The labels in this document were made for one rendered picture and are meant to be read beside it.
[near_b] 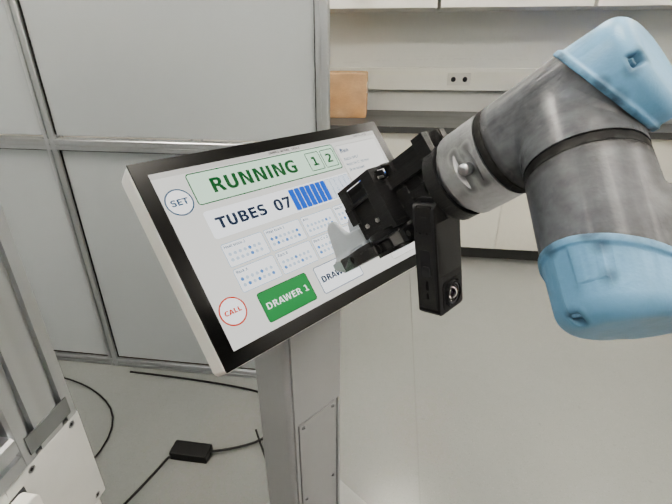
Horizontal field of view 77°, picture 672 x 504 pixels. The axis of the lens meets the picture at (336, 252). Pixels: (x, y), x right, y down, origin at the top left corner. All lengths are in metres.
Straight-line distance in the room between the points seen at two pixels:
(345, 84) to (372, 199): 2.60
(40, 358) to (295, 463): 0.64
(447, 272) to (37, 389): 0.45
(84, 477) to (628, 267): 0.63
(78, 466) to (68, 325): 1.68
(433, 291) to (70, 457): 0.47
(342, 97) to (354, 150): 2.15
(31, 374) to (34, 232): 1.60
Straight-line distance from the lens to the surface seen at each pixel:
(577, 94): 0.32
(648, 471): 2.00
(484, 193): 0.36
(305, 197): 0.73
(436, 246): 0.40
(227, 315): 0.60
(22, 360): 0.55
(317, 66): 1.43
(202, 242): 0.62
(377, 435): 1.78
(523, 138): 0.32
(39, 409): 0.58
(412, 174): 0.40
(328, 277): 0.69
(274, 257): 0.66
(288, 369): 0.86
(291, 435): 0.99
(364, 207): 0.43
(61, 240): 2.07
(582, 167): 0.29
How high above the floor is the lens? 1.34
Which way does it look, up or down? 26 degrees down
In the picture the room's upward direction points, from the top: straight up
